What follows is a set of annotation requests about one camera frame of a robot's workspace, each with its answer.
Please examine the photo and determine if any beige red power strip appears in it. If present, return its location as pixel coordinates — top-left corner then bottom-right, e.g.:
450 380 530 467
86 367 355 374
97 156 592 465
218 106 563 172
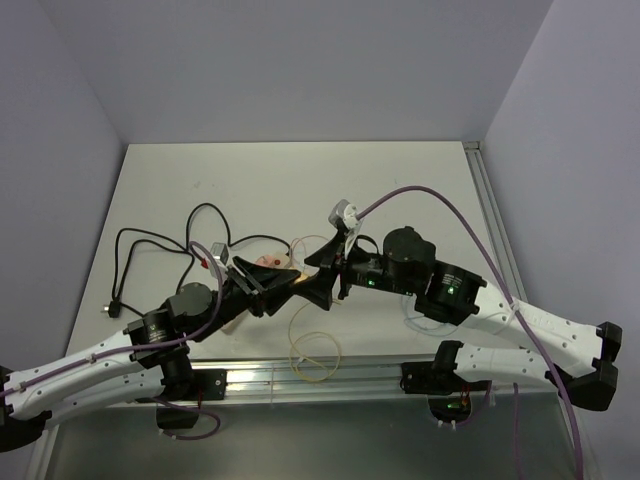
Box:
222 252 291 336

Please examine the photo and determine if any yellow charger plug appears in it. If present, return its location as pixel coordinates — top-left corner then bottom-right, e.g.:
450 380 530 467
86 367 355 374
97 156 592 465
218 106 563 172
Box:
293 273 314 288

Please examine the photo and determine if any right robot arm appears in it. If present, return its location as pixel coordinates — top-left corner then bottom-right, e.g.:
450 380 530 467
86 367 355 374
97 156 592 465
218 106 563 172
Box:
304 227 622 412

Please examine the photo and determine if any black power strip cord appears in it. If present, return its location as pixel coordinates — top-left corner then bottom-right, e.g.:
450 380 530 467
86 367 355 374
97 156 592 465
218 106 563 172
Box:
99 201 292 319

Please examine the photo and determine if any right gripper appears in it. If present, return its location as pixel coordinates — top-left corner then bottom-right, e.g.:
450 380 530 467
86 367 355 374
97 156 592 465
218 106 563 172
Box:
289 230 417 309

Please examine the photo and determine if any aluminium front rail frame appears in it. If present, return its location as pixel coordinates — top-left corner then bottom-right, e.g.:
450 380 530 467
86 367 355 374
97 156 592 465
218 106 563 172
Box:
49 357 506 406

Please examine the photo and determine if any aluminium right side rail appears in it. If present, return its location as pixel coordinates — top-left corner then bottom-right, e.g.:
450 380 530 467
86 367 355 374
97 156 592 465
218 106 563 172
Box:
462 141 529 302

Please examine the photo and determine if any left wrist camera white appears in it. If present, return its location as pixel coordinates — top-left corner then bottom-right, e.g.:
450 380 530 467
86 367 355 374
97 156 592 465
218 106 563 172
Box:
209 242 229 270

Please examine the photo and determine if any pink charger plug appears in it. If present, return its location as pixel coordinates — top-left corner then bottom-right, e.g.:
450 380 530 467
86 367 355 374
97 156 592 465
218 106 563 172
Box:
255 255 279 268

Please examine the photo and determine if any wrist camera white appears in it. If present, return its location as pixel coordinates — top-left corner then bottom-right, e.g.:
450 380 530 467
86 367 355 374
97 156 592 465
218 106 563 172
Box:
209 242 229 270
328 199 362 254

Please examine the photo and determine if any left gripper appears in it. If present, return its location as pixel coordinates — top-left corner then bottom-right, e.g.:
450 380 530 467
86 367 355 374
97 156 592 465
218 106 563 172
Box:
193 255 300 341

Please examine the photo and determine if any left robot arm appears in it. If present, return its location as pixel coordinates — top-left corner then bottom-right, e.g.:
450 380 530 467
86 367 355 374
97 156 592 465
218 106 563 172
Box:
1 258 301 452

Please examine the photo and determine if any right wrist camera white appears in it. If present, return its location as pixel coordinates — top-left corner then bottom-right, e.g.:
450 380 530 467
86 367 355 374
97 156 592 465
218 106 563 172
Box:
328 199 362 254

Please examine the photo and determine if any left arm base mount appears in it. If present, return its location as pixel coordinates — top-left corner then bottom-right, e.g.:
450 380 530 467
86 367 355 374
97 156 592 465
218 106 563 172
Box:
153 368 227 441

